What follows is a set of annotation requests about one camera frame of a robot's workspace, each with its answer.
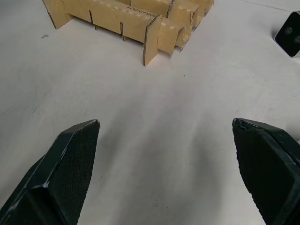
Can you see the slotted cardboard divider structure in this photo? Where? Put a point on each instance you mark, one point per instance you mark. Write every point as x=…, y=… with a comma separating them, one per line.
x=140, y=21

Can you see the black and white device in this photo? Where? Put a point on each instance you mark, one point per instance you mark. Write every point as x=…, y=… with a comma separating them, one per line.
x=289, y=34

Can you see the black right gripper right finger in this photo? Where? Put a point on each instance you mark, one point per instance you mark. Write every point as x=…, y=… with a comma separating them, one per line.
x=264, y=168

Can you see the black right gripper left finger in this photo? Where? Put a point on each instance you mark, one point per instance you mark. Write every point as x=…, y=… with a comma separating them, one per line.
x=68, y=173

